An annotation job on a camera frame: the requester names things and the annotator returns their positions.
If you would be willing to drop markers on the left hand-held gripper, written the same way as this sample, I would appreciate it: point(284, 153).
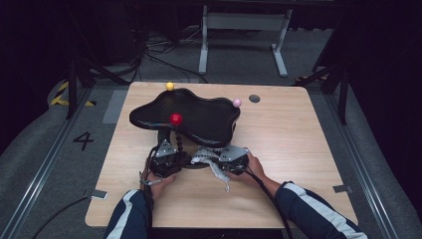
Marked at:
point(166, 162)

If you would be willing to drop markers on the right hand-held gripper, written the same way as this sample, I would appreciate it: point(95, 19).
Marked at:
point(234, 157)

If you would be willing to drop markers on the white patterned cloth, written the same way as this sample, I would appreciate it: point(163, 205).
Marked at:
point(207, 156)

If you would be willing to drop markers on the red ball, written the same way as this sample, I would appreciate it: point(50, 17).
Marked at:
point(176, 119)

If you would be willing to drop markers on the black wavy tray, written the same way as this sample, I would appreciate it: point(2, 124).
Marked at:
point(199, 116)

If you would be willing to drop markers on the pink ball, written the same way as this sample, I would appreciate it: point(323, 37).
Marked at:
point(237, 102)

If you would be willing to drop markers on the yellow ball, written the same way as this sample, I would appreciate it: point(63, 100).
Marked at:
point(169, 86)

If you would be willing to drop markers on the person's left hand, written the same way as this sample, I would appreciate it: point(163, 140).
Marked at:
point(159, 186)

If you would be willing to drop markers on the person's right hand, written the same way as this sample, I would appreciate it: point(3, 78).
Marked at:
point(255, 171)

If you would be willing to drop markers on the dark round table grommet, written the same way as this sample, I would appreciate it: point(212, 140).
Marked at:
point(254, 98)

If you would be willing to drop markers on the grey tape piece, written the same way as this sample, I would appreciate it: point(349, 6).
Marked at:
point(99, 194)
point(342, 189)

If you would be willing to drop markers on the black tripod stand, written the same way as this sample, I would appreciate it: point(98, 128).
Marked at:
point(72, 89)
point(343, 99)

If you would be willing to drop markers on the yellow black hazard tape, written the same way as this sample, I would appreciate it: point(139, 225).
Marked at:
point(59, 98)

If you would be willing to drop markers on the metal floor rail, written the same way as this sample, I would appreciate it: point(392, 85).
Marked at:
point(43, 172)
point(361, 166)

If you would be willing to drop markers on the grey metal table frame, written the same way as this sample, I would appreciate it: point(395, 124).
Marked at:
point(245, 21)

